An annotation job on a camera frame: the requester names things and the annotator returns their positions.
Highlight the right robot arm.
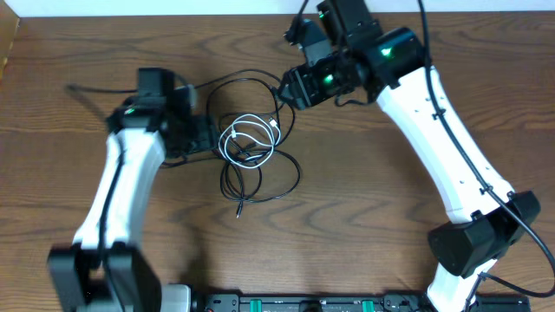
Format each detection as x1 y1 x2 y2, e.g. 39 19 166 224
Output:
277 1 540 311

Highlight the black USB-A cable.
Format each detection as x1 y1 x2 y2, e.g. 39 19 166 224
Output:
193 68 297 205

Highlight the white USB cable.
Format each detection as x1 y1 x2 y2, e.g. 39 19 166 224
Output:
217 113 282 170

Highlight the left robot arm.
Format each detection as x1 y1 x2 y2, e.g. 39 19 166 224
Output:
47 68 218 311

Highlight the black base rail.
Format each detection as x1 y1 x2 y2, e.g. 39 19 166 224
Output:
203 293 531 312

